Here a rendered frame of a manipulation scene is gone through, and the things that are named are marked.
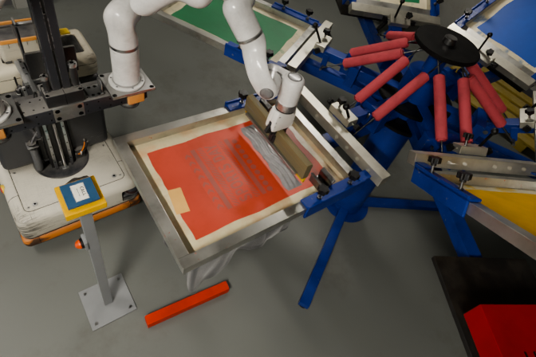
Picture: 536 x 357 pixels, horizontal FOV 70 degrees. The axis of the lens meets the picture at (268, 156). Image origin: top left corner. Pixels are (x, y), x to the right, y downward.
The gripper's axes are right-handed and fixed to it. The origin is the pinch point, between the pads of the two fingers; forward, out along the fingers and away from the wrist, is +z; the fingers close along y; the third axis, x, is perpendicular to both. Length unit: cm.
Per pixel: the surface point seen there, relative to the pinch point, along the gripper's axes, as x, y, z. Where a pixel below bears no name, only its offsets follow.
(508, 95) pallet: -19, -341, 96
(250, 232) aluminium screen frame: 27.8, 27.8, 8.3
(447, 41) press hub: 1, -89, -26
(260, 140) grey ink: -8.3, -0.8, 11.4
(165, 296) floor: 0, 44, 107
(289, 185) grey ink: 16.1, 1.6, 11.5
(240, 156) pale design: -4.4, 11.4, 11.8
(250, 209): 18.5, 20.9, 11.8
